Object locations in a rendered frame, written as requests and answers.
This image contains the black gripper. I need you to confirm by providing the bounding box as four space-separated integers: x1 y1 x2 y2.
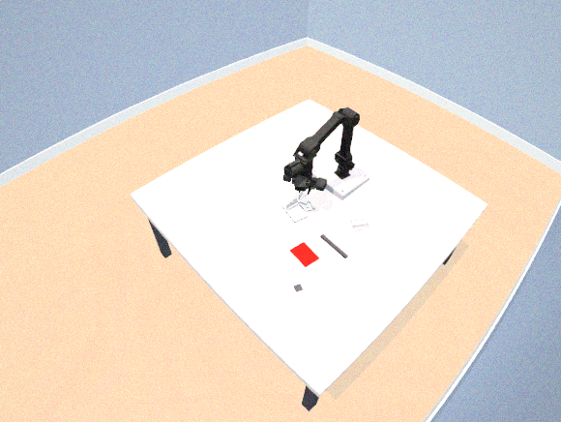
282 170 328 195

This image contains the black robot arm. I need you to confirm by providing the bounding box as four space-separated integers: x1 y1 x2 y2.
283 106 361 191

